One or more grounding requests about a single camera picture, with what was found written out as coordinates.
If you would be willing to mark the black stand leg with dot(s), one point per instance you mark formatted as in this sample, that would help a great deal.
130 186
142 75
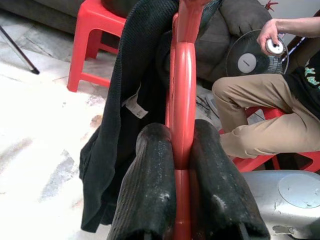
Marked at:
20 47

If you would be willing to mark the person hand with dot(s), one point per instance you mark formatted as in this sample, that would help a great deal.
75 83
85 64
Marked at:
271 28

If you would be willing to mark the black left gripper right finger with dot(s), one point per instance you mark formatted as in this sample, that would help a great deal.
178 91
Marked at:
217 190

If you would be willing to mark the white round remote control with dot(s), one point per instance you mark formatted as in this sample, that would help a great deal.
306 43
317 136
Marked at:
276 47

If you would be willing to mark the red plastic stool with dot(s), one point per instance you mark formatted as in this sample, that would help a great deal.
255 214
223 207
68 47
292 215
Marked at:
260 160
92 37

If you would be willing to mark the red clip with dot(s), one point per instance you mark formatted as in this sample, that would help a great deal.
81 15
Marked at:
272 5

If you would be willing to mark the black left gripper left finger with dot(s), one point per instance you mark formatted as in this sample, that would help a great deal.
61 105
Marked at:
150 190

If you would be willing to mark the black standing fan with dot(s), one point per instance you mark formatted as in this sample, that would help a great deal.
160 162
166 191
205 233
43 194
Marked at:
247 62

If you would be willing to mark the dark suede sofa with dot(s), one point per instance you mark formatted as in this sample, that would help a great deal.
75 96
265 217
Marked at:
232 20

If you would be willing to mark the person in tan trousers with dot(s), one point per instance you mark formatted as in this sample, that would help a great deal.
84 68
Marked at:
262 100

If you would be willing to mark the red plastic hanger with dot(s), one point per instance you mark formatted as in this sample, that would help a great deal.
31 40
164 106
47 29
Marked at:
182 87

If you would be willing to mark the black knit sweater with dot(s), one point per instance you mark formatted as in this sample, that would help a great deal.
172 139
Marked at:
120 125

